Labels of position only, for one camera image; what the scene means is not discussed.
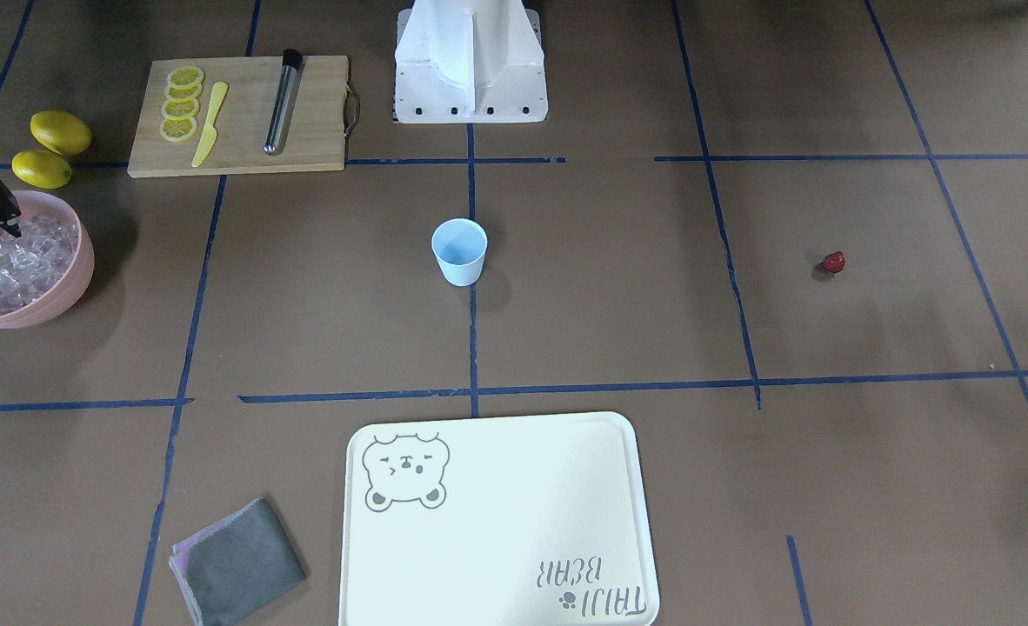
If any clear ice cubes pile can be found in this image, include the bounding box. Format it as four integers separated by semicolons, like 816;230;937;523
0;214;80;316

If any light blue plastic cup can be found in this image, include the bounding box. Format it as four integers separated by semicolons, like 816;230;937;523
431;218;489;288

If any lower yellow lemon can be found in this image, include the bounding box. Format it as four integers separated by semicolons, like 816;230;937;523
10;150;73;190

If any yellow lemon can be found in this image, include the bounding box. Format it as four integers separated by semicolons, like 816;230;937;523
10;150;73;190
29;110;93;157

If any upper yellow lemon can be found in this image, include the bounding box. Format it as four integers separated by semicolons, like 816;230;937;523
29;110;93;157

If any pink bowl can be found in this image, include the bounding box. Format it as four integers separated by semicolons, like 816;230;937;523
0;190;94;330

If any lemon slice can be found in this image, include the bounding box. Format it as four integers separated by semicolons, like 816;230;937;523
166;66;205;89
161;97;200;120
159;117;197;143
164;83;203;103

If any yellow plastic knife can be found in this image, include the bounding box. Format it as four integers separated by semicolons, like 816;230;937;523
190;82;229;168

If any wooden cutting board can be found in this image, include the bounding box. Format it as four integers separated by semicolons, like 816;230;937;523
127;56;357;179

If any steel muddler black tip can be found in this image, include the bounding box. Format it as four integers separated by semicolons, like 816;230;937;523
263;48;304;157

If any folded grey cloth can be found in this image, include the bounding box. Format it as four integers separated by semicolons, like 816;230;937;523
168;496;308;625

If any cream bear tray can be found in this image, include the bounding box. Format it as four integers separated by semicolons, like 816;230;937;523
338;411;661;625

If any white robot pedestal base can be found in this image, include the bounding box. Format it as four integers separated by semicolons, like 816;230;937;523
392;1;549;124

